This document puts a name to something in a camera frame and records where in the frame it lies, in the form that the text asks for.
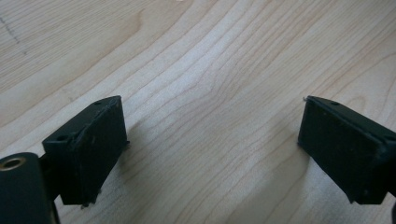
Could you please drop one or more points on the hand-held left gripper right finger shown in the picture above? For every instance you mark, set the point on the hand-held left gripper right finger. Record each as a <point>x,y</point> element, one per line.
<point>345,152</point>

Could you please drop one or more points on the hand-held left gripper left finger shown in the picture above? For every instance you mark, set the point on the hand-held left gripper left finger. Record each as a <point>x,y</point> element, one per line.
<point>90,152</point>

